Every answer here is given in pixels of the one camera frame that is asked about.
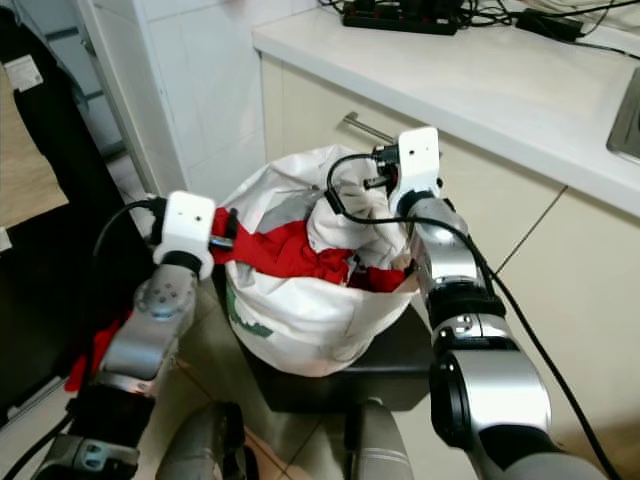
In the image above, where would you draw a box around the red garment white drawstring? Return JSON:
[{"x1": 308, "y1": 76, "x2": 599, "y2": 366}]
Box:
[{"x1": 212, "y1": 219, "x2": 407, "y2": 295}]

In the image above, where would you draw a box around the white knit garment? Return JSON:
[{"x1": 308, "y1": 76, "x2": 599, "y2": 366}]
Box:
[{"x1": 305, "y1": 160, "x2": 403, "y2": 269}]

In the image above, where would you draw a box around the white laundry bag green print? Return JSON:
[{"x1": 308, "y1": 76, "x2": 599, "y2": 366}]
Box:
[{"x1": 222, "y1": 145, "x2": 423, "y2": 379}]

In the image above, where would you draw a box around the black power strip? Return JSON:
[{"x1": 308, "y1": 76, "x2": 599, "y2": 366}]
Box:
[{"x1": 341, "y1": 0, "x2": 463, "y2": 37}]

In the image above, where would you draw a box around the crumpled red cloth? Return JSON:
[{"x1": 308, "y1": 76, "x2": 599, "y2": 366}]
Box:
[{"x1": 64, "y1": 310, "x2": 133, "y2": 394}]

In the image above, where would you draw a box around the black stool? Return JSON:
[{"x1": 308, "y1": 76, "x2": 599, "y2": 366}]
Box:
[{"x1": 238, "y1": 300, "x2": 438, "y2": 414}]

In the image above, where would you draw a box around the cream kitchen cabinet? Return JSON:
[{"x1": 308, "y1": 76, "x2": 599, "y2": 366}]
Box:
[{"x1": 253, "y1": 10, "x2": 640, "y2": 480}]

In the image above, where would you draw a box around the black power adapter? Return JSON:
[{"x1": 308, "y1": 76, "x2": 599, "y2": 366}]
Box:
[{"x1": 514, "y1": 8, "x2": 588, "y2": 44}]

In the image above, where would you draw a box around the white sticker label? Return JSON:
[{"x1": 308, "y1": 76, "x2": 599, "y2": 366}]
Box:
[{"x1": 5, "y1": 54, "x2": 45, "y2": 94}]

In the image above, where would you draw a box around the steel sink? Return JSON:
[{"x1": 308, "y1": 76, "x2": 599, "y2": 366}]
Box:
[{"x1": 605, "y1": 93, "x2": 640, "y2": 163}]

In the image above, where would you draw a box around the grey robot right leg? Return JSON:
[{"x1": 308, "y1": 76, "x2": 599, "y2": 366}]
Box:
[{"x1": 345, "y1": 400, "x2": 417, "y2": 480}]

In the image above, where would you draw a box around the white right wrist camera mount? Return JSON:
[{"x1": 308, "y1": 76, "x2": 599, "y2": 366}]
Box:
[{"x1": 390, "y1": 126, "x2": 444, "y2": 217}]

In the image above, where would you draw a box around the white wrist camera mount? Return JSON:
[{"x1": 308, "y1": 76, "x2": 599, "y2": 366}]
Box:
[
  {"x1": 390, "y1": 126, "x2": 444, "y2": 217},
  {"x1": 158, "y1": 190, "x2": 218, "y2": 271}
]

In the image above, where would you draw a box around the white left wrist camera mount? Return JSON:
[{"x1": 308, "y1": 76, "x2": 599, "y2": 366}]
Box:
[{"x1": 158, "y1": 190, "x2": 218, "y2": 271}]

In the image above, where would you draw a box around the silver cabinet handle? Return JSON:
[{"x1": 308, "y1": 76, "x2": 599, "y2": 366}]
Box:
[{"x1": 341, "y1": 111, "x2": 403, "y2": 147}]

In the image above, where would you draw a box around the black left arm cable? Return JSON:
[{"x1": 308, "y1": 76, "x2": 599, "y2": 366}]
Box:
[{"x1": 5, "y1": 198, "x2": 163, "y2": 480}]

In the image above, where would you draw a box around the thin black cable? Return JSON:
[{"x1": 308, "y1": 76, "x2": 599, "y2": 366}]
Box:
[{"x1": 460, "y1": 0, "x2": 640, "y2": 33}]

